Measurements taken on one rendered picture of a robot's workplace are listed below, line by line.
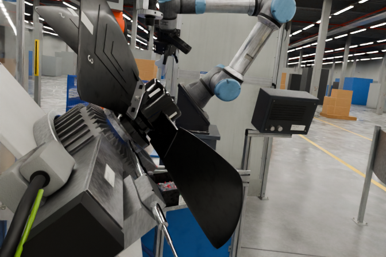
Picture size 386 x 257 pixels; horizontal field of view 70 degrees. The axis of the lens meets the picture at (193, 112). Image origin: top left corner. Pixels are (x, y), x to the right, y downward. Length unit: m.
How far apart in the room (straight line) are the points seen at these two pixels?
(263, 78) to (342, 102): 10.33
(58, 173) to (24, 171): 0.04
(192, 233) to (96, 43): 1.13
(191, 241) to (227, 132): 1.62
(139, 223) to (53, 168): 0.16
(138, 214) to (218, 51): 2.39
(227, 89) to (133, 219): 0.91
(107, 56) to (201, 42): 2.25
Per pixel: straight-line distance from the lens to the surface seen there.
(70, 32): 0.76
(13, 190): 0.43
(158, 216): 0.44
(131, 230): 0.47
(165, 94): 0.65
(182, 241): 1.43
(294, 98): 1.32
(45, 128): 0.65
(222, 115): 2.80
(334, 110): 13.06
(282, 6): 1.29
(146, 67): 8.69
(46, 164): 0.41
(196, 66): 2.67
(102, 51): 0.46
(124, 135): 0.65
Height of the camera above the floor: 1.29
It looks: 8 degrees down
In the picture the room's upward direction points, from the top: 5 degrees clockwise
